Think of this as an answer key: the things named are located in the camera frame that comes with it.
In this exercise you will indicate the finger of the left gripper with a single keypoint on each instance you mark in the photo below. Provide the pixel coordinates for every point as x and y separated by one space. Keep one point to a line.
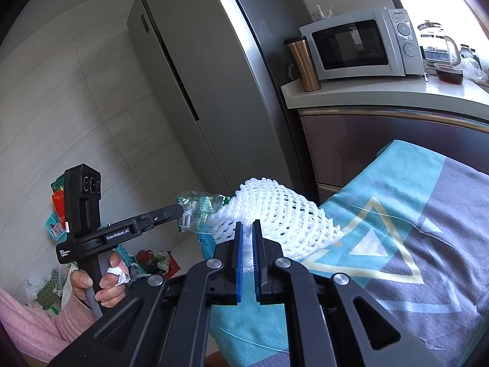
137 225

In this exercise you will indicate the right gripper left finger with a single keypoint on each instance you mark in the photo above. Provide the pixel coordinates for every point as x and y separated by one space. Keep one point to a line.
163 322

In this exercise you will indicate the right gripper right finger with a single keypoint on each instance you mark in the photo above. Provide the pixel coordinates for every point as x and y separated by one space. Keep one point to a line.
331 321

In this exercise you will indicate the clear silver plastic wrapper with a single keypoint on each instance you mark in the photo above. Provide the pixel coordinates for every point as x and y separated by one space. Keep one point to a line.
198 208

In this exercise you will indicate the white foam fruit net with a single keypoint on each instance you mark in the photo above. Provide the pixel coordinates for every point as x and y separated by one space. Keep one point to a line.
297 224

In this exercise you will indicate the pink left sleeve forearm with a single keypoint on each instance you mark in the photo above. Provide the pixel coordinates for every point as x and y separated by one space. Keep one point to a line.
39 335

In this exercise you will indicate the dark kitchen base cabinets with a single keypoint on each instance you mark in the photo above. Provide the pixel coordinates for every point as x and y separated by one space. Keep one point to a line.
342 141

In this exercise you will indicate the left hand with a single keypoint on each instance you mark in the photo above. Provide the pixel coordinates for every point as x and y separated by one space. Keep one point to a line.
109 295

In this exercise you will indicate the teal purple tablecloth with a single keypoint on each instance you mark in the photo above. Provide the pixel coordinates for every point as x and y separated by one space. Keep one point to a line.
416 238

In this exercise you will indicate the stainless steel refrigerator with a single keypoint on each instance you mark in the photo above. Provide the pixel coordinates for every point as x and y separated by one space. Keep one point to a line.
217 67

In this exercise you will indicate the copper travel mug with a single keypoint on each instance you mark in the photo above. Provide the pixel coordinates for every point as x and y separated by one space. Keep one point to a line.
299 50

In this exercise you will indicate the silver microwave oven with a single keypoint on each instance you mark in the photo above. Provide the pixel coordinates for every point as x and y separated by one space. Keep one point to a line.
366 43

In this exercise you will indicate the glass electric kettle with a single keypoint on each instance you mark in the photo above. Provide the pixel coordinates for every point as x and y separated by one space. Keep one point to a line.
440 53

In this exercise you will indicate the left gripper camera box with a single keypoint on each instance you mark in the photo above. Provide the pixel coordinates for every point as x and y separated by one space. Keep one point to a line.
82 193

